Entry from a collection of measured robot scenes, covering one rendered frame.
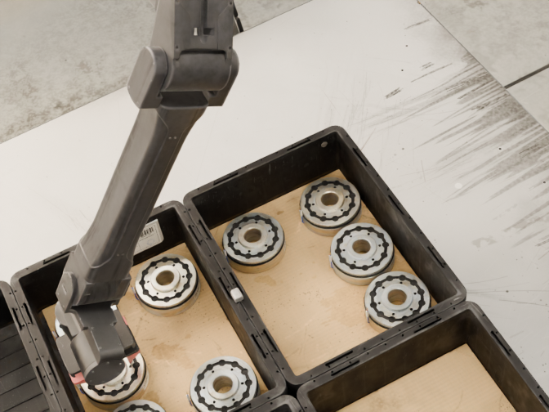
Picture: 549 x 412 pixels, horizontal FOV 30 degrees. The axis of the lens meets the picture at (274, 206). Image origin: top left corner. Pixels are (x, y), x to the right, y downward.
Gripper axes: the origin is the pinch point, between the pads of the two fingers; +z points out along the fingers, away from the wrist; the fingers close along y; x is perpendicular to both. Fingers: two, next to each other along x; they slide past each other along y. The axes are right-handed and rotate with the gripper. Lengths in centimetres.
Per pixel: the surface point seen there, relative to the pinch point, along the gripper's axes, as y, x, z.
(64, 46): 25, 164, 97
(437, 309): 46, -19, -6
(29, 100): 7, 147, 96
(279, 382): 20.9, -17.9, -6.4
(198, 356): 12.9, -3.0, 4.3
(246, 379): 17.5, -12.0, 0.7
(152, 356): 6.5, 0.5, 4.3
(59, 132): 9, 65, 21
